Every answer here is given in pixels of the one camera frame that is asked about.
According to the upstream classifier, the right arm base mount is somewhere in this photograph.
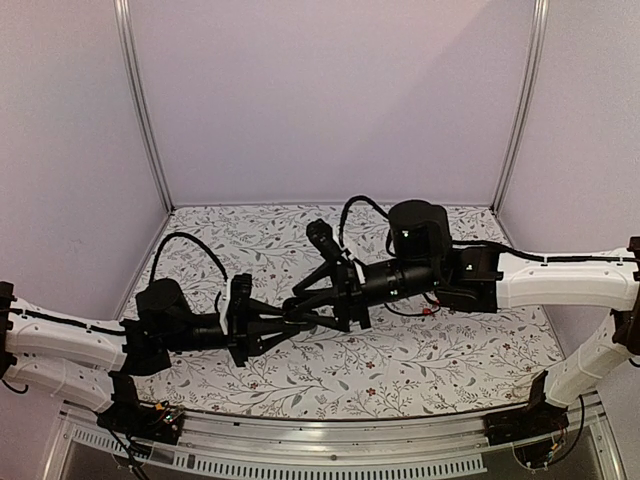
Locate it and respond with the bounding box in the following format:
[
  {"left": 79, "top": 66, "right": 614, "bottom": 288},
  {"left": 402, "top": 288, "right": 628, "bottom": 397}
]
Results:
[{"left": 482, "top": 371, "right": 569, "bottom": 446}]

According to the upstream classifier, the floral patterned table mat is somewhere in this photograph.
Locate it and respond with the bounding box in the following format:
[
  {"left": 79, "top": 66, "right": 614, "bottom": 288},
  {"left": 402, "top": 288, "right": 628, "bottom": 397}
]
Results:
[{"left": 136, "top": 204, "right": 562, "bottom": 420}]

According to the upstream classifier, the left aluminium frame post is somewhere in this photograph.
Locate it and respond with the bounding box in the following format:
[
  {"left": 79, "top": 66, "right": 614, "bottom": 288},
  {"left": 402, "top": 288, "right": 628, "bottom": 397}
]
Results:
[{"left": 113, "top": 0, "right": 175, "bottom": 215}]

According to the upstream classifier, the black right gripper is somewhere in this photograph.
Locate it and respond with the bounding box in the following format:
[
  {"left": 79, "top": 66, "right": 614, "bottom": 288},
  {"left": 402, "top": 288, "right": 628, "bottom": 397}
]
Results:
[{"left": 289, "top": 258, "right": 439, "bottom": 333}]

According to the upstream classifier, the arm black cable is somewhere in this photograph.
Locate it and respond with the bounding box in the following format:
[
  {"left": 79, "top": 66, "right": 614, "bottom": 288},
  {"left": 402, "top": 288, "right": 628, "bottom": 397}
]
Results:
[
  {"left": 337, "top": 194, "right": 396, "bottom": 251},
  {"left": 149, "top": 232, "right": 234, "bottom": 296}
]

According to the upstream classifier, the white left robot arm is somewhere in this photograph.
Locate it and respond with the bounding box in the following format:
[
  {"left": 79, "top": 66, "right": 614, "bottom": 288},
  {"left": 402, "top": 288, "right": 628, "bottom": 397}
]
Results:
[{"left": 1, "top": 275, "right": 311, "bottom": 434}]

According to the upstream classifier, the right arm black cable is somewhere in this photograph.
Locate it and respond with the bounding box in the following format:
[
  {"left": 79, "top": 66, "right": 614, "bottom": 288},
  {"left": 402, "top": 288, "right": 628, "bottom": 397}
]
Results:
[{"left": 337, "top": 194, "right": 396, "bottom": 251}]

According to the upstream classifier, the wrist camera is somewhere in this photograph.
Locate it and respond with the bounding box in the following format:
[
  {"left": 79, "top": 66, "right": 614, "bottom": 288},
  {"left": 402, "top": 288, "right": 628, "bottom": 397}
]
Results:
[
  {"left": 219, "top": 275, "right": 243, "bottom": 335},
  {"left": 306, "top": 219, "right": 343, "bottom": 261}
]

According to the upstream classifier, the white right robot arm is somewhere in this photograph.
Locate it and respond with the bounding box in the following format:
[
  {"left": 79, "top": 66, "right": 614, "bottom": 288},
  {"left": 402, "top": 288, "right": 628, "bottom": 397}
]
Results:
[{"left": 285, "top": 200, "right": 639, "bottom": 436}]

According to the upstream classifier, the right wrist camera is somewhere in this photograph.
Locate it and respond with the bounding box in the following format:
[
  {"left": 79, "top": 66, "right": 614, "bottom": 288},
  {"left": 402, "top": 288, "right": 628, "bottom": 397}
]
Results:
[{"left": 306, "top": 219, "right": 343, "bottom": 261}]

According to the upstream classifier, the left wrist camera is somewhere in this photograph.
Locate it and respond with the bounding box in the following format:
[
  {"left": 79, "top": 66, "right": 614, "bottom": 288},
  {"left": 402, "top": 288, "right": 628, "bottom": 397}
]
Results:
[{"left": 219, "top": 275, "right": 243, "bottom": 335}]

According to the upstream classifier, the aluminium frame post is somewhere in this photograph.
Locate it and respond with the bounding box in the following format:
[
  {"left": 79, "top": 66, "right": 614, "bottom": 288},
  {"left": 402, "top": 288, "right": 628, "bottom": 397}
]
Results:
[
  {"left": 113, "top": 0, "right": 175, "bottom": 215},
  {"left": 490, "top": 0, "right": 550, "bottom": 217}
]

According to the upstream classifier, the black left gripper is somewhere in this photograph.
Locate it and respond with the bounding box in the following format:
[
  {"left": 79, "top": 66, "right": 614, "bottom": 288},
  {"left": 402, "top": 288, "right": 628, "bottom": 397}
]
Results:
[{"left": 163, "top": 298, "right": 299, "bottom": 368}]

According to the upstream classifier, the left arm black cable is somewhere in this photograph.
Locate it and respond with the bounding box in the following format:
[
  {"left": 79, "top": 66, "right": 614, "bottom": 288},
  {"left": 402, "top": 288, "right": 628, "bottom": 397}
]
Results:
[{"left": 149, "top": 232, "right": 234, "bottom": 296}]

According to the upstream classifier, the black earbud charging case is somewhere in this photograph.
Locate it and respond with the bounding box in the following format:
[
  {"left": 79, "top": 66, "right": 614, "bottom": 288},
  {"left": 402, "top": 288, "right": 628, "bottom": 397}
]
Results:
[{"left": 282, "top": 298, "right": 317, "bottom": 330}]

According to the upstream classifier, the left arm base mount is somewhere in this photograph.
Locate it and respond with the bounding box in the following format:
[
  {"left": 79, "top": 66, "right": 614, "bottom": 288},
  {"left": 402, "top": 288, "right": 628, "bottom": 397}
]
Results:
[{"left": 96, "top": 372, "right": 184, "bottom": 445}]

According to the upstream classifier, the right aluminium frame post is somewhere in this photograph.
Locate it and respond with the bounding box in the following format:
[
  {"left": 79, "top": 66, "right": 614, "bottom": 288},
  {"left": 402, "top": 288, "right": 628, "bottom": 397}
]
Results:
[{"left": 490, "top": 0, "right": 550, "bottom": 217}]

